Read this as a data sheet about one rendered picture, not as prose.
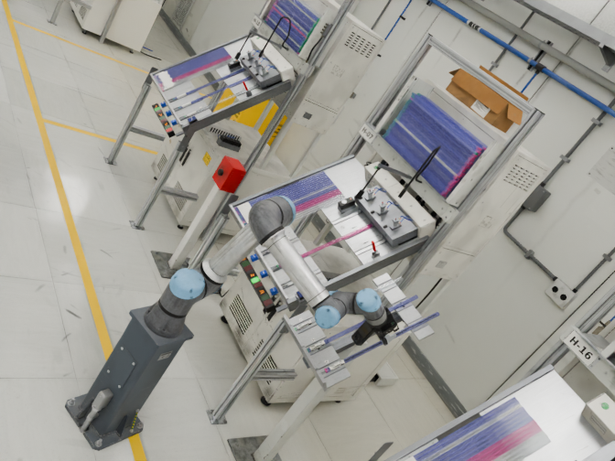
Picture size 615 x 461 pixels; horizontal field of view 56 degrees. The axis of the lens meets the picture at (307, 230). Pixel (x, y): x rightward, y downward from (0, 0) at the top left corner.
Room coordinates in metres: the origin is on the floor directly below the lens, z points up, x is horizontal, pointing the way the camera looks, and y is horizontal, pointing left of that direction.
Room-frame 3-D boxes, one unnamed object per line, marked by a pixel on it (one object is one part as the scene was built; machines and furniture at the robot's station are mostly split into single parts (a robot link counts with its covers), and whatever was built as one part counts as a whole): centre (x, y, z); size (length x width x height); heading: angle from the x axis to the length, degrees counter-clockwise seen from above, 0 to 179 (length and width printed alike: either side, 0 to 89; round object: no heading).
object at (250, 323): (2.84, -0.30, 0.31); 0.70 x 0.65 x 0.62; 46
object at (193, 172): (3.70, 0.86, 0.66); 1.01 x 0.73 x 1.31; 136
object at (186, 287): (1.78, 0.24, 0.72); 0.13 x 0.12 x 0.14; 168
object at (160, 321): (1.78, 0.25, 0.60); 0.15 x 0.15 x 0.10
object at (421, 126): (2.71, -0.26, 1.52); 0.51 x 0.13 x 0.27; 46
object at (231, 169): (3.00, 0.54, 0.39); 0.24 x 0.24 x 0.78; 46
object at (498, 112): (3.00, -0.39, 1.82); 0.68 x 0.30 x 0.20; 46
